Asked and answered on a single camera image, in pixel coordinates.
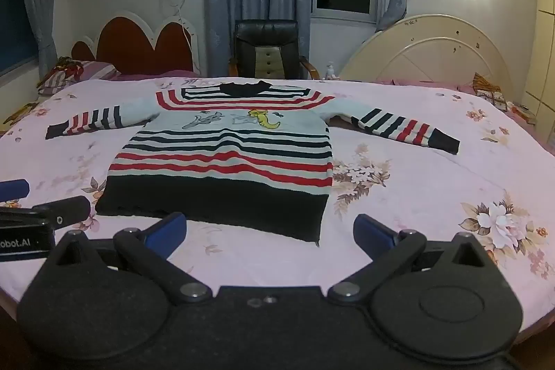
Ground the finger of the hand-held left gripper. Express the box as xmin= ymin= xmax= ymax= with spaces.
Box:
xmin=31 ymin=196 xmax=92 ymax=230
xmin=0 ymin=179 xmax=31 ymax=203

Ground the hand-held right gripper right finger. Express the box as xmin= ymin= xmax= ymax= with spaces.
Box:
xmin=327 ymin=214 xmax=499 ymax=305

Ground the cream round headboard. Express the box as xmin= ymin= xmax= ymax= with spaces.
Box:
xmin=338 ymin=13 xmax=515 ymax=98

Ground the orange patterned cloth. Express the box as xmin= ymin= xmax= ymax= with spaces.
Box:
xmin=472 ymin=72 xmax=509 ymax=111

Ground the pink floral bed sheet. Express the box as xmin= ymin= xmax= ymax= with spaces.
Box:
xmin=0 ymin=74 xmax=555 ymax=321

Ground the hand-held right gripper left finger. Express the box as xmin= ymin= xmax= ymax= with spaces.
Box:
xmin=43 ymin=212 xmax=213 ymax=306

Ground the black office chair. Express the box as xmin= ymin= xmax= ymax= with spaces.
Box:
xmin=228 ymin=19 xmax=322 ymax=80

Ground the cream wardrobe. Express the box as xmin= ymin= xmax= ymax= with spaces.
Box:
xmin=521 ymin=0 xmax=555 ymax=128

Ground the red heart-shaped headboard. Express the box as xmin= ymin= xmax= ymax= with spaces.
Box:
xmin=69 ymin=10 xmax=201 ymax=77

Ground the striped pillow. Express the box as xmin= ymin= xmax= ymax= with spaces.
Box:
xmin=36 ymin=57 xmax=122 ymax=96

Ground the striped knit sweater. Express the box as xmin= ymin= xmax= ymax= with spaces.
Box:
xmin=45 ymin=80 xmax=461 ymax=248

